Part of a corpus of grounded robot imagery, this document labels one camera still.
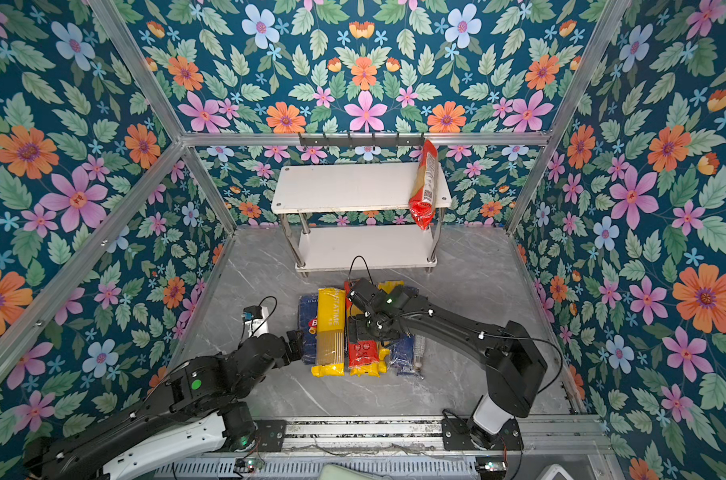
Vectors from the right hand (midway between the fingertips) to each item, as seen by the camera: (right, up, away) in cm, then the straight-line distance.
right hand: (362, 334), depth 80 cm
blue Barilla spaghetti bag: (+11, -7, +1) cm, 13 cm away
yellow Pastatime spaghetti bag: (-9, -1, +3) cm, 10 cm away
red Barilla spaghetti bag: (0, -6, -1) cm, 6 cm away
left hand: (-15, +2, -8) cm, 17 cm away
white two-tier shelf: (-5, +37, +40) cm, 54 cm away
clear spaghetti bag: (+16, -6, +6) cm, 19 cm away
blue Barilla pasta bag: (-17, +1, +9) cm, 19 cm away
